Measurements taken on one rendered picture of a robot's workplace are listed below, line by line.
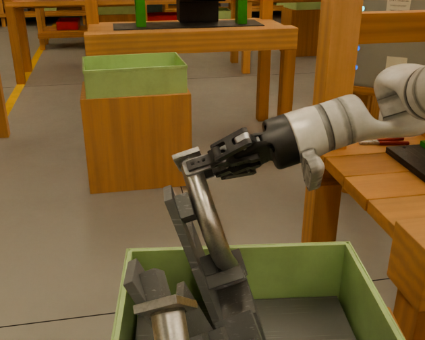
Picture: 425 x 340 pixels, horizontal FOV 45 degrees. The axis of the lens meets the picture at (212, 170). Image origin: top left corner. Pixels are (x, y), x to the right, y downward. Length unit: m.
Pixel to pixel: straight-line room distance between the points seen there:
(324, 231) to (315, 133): 1.06
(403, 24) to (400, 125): 0.99
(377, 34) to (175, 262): 1.02
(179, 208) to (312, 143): 0.20
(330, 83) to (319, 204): 0.40
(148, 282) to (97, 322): 1.73
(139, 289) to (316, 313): 0.49
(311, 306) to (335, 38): 0.81
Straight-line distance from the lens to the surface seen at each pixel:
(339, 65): 1.55
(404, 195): 1.40
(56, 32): 8.06
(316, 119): 0.72
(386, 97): 0.76
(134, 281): 0.58
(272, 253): 0.97
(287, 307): 1.00
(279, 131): 0.71
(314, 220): 1.72
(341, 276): 1.03
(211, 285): 0.79
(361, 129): 0.74
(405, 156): 1.59
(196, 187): 0.72
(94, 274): 2.59
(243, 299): 0.89
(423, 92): 0.65
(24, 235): 3.00
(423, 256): 1.15
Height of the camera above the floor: 1.47
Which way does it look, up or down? 24 degrees down
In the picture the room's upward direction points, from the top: straight up
